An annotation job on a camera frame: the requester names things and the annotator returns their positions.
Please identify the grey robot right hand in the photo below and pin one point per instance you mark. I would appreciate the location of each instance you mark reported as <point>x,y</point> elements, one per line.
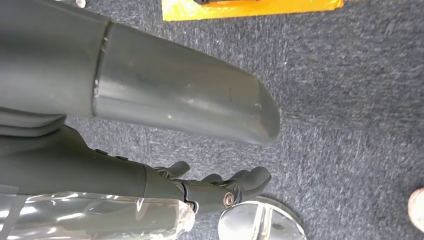
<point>165,89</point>

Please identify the yellow floor sheet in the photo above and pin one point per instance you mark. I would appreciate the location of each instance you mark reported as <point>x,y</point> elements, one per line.
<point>248,11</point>

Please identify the metal bolt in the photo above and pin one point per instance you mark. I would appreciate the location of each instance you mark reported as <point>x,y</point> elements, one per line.
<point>80,3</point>

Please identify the plastic wrapped robot part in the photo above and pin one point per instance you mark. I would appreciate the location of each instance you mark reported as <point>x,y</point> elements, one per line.
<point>99,218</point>

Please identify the round chrome floor base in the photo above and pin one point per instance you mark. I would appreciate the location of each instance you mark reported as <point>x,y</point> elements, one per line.
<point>258,222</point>

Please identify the pale shoe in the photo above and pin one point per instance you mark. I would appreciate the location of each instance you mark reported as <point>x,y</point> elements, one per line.
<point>417,208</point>

